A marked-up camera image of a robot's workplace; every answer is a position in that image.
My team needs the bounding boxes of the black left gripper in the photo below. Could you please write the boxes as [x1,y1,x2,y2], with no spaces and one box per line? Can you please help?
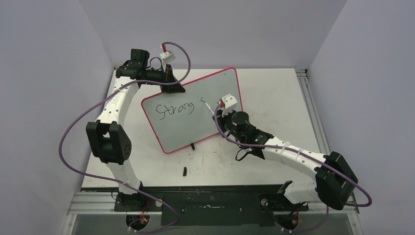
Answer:
[143,65,185,94]

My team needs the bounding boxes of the white whiteboard marker black cap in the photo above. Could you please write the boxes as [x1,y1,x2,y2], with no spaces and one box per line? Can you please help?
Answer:
[205,103,214,115]

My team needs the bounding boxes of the pink framed whiteboard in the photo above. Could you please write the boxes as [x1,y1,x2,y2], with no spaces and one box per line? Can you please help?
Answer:
[141,67,243,154]

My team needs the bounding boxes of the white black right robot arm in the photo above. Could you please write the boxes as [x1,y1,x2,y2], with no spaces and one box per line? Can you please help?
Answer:
[212,108,358,210]

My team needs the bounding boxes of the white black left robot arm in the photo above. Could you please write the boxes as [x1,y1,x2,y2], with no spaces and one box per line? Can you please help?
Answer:
[86,49,185,211]

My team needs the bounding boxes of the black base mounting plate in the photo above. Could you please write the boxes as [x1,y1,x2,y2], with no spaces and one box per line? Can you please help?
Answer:
[114,185,309,227]

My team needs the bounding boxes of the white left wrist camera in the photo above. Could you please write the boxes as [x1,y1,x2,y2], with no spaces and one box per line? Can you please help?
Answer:
[160,50,176,66]

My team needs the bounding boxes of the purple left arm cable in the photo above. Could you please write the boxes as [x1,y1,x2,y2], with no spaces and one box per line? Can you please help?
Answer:
[58,41,192,234]

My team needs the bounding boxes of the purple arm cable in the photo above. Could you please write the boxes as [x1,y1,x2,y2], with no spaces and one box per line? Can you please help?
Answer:
[214,103,373,233]
[58,41,192,234]

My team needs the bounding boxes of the aluminium rail right side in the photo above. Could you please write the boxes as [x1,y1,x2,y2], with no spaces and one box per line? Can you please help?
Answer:
[296,69,331,154]

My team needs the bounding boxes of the aluminium rail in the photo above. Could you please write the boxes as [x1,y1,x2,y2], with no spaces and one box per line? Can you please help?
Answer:
[68,192,360,215]
[296,69,331,154]

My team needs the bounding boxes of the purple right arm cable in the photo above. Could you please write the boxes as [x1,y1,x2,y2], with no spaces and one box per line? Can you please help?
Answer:
[214,103,373,233]

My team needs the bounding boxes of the aluminium front rail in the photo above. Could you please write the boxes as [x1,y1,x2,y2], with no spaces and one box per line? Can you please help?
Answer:
[68,192,360,215]

